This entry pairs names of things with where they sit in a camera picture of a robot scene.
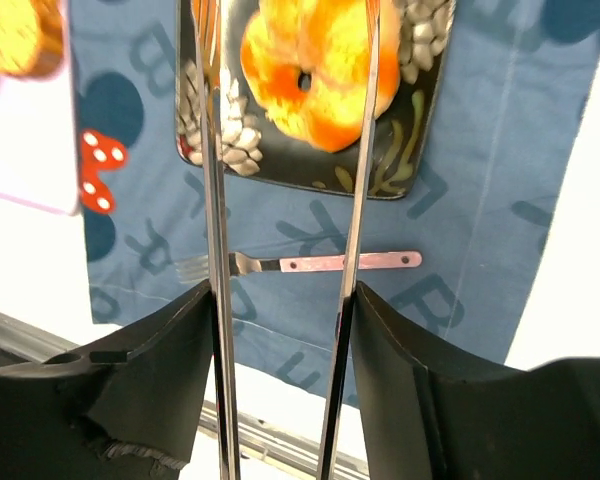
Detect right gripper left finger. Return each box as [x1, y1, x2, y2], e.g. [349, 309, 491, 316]
[0, 283, 212, 480]

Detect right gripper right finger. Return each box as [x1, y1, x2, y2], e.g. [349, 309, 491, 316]
[351, 284, 600, 479]

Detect twisted ring bread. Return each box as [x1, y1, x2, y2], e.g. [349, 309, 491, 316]
[240, 1, 371, 153]

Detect metal tongs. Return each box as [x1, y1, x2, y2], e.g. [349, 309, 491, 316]
[177, 1, 380, 479]

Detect brown bread slice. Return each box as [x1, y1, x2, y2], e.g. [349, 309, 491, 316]
[0, 0, 65, 78]

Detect lavender plastic tray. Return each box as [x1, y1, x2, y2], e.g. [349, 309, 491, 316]
[0, 0, 83, 217]

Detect black floral square plate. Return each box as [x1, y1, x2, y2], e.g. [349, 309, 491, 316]
[175, 1, 456, 200]

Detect blue letter placemat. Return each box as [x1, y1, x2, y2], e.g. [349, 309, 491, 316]
[68, 0, 600, 406]

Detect pink handled fork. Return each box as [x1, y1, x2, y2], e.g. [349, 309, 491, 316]
[175, 250, 423, 284]

